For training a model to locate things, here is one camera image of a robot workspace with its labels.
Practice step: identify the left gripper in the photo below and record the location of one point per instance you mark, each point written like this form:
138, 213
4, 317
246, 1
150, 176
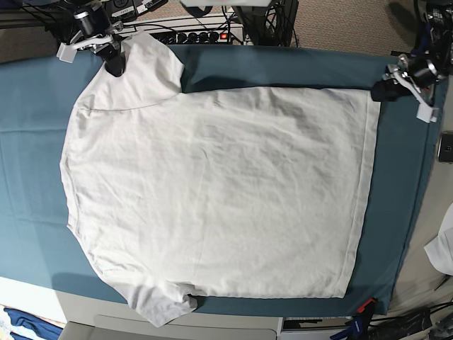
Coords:
420, 71

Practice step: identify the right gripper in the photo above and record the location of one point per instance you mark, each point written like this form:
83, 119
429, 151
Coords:
98, 33

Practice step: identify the white T-shirt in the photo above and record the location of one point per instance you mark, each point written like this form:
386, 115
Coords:
254, 193

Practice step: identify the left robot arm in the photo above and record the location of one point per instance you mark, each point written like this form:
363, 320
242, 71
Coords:
432, 23

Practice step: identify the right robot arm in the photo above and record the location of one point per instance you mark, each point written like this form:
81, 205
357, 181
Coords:
70, 8

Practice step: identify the small grey device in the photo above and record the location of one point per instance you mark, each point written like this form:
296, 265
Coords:
445, 148

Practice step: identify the black power strip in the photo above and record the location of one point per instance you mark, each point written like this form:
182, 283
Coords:
198, 38

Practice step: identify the white cloth right edge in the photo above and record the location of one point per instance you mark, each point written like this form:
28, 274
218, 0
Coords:
439, 250

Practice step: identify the orange black clamp bottom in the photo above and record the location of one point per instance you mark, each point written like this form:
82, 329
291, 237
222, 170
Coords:
367, 309

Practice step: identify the blue clamp bottom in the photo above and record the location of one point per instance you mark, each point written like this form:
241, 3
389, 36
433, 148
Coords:
356, 329

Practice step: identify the white storage bin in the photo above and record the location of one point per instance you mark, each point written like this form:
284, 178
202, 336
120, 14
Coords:
194, 326

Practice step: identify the blue cloth bottom left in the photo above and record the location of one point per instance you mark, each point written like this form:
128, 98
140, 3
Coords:
16, 324

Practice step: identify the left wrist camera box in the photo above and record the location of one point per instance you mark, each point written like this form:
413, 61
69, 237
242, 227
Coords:
427, 114

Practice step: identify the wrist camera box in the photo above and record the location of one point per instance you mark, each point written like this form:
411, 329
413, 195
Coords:
66, 53
427, 114

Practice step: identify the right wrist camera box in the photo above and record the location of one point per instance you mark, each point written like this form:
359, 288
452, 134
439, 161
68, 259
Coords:
66, 53

